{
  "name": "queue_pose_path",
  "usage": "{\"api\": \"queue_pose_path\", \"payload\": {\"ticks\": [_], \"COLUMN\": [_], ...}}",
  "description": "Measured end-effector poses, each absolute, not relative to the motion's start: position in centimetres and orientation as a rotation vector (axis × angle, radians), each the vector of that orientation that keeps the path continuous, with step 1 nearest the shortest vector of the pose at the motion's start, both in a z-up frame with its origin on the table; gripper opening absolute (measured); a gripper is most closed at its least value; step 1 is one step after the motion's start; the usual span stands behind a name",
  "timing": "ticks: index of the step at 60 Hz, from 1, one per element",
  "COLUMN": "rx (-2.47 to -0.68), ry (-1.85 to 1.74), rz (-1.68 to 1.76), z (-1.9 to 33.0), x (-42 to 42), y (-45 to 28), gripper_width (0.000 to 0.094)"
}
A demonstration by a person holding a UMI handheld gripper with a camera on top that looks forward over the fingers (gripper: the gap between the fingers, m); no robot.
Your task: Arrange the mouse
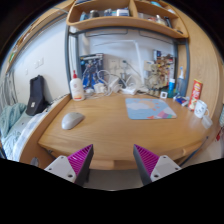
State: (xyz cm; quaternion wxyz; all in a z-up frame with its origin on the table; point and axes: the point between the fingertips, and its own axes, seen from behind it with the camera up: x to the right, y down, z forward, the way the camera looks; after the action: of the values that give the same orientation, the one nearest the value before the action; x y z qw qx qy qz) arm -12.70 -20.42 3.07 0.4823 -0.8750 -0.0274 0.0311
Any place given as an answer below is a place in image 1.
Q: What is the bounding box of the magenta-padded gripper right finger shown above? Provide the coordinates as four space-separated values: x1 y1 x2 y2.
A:
133 143 183 187

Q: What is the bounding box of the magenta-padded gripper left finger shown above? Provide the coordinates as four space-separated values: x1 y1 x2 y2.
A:
44 143 95 187

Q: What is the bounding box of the grey computer mouse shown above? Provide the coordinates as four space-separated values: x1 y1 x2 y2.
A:
61 111 86 131

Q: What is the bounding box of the light blue printed mouse pad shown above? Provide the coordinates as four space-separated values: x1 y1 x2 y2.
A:
125 97 178 121

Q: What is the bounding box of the clear plastic cup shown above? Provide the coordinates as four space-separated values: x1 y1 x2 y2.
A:
201 114 214 130

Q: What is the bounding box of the white mug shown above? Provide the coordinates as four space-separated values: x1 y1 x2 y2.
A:
193 99 210 119

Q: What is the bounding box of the blue snack packet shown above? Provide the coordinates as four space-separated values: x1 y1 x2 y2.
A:
173 94 190 107

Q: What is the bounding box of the teal blanket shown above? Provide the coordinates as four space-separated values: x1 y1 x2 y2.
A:
0 102 28 139

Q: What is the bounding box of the black bag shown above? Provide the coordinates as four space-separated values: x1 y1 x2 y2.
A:
25 74 49 117

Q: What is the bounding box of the white red-capped lotion bottle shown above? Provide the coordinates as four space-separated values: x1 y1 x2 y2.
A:
69 69 86 102

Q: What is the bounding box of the blue white-capped tube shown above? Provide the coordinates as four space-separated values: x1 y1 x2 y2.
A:
167 78 176 99

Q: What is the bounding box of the red chips can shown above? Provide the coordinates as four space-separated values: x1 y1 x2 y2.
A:
187 78 204 112

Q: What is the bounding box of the blue spray bottle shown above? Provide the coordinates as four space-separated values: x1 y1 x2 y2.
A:
175 65 188 98

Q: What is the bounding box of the tan robot figure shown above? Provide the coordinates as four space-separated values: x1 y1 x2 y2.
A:
146 61 168 96

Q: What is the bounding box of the colourful printed box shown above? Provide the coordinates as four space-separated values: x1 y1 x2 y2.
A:
153 49 176 89

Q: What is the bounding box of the white box blue label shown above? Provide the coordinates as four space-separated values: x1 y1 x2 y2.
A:
143 59 155 73

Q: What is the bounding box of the blue robot model kit box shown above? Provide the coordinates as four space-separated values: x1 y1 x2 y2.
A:
79 53 105 90

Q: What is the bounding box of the white desk lamp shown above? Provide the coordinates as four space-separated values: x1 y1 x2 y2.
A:
93 39 148 96

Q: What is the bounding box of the wooden shelf unit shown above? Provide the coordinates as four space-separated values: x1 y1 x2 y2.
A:
65 0 190 40

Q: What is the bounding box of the white wall switch plate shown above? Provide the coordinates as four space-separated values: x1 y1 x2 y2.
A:
34 57 45 69

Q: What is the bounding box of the white wall outlet plate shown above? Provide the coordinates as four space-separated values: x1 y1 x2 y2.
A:
107 58 122 72

